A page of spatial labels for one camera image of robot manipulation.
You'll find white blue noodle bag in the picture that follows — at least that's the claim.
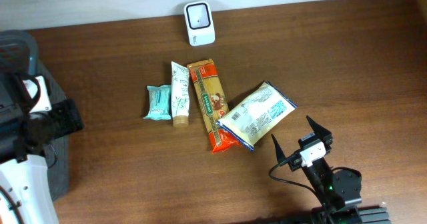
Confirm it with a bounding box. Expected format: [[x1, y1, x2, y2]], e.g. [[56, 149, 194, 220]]
[[217, 81, 298, 151]]

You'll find orange spaghetti packet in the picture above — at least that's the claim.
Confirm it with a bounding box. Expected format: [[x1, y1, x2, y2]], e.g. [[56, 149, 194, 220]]
[[186, 59, 242, 153]]

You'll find black aluminium arm base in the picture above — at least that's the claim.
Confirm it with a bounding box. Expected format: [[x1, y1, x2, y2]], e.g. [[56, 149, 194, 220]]
[[266, 205, 392, 224]]

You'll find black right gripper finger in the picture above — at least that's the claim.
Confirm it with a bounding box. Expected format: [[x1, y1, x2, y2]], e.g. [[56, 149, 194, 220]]
[[271, 134, 287, 164], [306, 115, 332, 143]]

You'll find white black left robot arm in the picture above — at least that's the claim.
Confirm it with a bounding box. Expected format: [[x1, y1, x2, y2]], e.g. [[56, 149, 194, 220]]
[[1, 72, 84, 223]]

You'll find white floral cream tube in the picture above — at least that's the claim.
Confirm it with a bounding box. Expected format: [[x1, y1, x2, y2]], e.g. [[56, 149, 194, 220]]
[[171, 61, 190, 128]]

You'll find white barcode scanner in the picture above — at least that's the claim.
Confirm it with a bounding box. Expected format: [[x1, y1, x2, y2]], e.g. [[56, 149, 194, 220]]
[[183, 1, 216, 47]]

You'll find teal wet wipes pack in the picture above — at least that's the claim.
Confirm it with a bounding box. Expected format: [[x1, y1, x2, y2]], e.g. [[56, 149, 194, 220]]
[[144, 85, 171, 121]]

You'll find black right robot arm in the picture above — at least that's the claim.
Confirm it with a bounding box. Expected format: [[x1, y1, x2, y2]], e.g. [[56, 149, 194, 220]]
[[268, 117, 362, 223]]

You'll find black camera cable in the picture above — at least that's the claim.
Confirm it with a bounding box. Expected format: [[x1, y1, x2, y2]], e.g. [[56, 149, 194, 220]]
[[268, 152, 330, 224]]

